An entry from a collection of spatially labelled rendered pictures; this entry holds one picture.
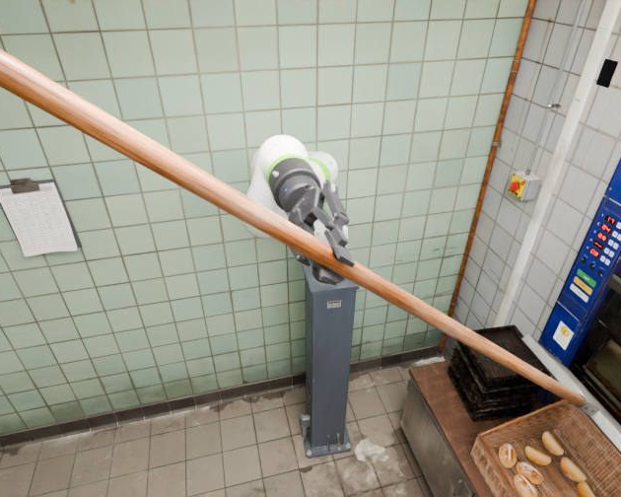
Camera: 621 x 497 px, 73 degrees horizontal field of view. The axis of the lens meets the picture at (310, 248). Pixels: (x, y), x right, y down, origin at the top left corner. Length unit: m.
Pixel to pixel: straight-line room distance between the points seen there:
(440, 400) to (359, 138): 1.28
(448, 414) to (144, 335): 1.57
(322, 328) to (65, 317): 1.26
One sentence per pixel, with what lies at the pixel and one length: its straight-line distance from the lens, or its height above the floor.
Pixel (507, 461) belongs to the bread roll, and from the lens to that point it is 2.07.
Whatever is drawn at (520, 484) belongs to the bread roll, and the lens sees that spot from 2.04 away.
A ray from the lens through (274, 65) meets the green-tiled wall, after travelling 1.79.
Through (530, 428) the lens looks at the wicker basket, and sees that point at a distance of 2.13.
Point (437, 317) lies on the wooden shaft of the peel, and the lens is 0.78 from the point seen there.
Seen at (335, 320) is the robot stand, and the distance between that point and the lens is 1.86.
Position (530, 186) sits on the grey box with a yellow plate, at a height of 1.48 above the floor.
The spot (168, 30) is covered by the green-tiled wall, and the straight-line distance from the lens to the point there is 1.74.
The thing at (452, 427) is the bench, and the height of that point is 0.58.
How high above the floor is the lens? 2.32
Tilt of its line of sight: 35 degrees down
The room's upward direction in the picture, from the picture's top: straight up
